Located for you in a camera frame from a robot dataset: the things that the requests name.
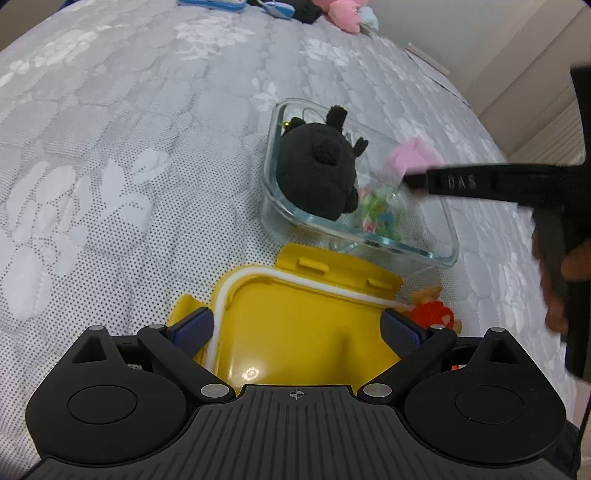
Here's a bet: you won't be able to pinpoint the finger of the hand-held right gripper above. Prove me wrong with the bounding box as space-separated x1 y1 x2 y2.
402 162 533 208

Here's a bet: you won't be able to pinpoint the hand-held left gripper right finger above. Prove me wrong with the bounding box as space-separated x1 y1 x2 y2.
358 308 522 404

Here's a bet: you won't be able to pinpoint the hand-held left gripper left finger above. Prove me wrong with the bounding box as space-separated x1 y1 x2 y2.
69 307 236 404

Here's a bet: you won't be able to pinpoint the red figure toy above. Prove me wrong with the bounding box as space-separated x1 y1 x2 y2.
401 285 463 336

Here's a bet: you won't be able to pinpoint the clear glass divided container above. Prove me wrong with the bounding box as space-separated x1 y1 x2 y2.
260 97 461 269

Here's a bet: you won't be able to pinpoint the small green pink toy packet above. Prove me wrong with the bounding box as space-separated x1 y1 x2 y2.
359 136 445 241

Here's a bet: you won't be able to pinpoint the yellow plastic container lid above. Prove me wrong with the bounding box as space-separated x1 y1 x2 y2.
168 243 403 398

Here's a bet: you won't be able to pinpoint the black plush toy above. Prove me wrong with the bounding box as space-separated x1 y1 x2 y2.
275 104 370 221

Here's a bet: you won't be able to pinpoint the person's right hand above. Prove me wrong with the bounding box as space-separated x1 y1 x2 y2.
531 228 591 334

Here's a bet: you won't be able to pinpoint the person's dark blue trousers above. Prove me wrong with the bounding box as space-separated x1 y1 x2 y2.
564 415 584 480

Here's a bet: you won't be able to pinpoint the grey quilted mattress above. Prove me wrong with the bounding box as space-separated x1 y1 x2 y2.
0 0 583 418

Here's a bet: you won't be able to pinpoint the pink plush toy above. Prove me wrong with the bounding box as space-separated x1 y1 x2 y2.
313 0 380 36

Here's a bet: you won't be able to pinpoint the black cloth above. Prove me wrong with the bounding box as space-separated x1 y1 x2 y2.
294 0 325 25

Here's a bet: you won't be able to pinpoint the blue patterned pouch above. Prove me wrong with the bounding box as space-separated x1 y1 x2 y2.
177 0 248 13

